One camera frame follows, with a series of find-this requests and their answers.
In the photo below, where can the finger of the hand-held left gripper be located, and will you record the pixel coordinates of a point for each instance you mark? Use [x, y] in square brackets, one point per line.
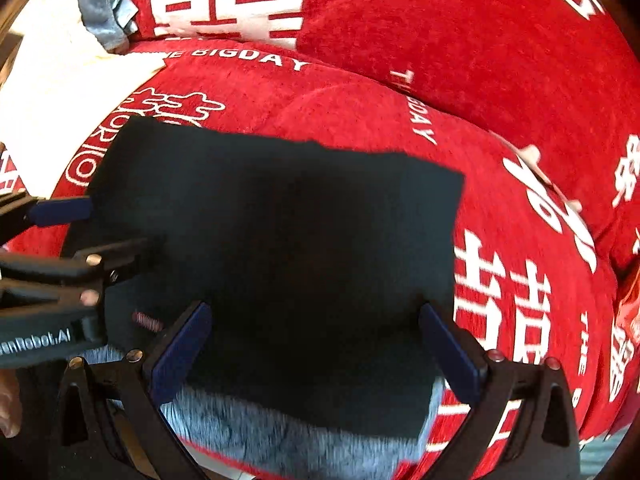
[130, 255]
[62, 211]

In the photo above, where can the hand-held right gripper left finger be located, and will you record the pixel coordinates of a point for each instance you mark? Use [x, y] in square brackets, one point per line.
[180, 355]

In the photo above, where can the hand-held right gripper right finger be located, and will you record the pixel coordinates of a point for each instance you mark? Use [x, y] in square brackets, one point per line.
[450, 355]

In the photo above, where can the black pants with grey lining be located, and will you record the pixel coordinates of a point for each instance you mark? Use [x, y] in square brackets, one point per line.
[300, 260]

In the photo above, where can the person's left hand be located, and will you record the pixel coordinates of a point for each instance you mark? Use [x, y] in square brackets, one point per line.
[9, 405]

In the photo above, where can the white cloth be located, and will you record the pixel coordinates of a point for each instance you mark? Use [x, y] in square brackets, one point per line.
[60, 85]

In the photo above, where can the shiny red pillow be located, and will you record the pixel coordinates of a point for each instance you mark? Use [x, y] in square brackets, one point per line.
[631, 310]

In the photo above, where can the grey-blue garment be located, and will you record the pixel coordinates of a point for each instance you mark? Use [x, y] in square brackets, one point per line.
[100, 15]

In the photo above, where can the red printed sofa cover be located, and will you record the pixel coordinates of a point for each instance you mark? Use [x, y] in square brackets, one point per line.
[325, 110]

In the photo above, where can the red printed back cushion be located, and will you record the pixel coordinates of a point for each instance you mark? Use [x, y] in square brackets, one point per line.
[450, 35]

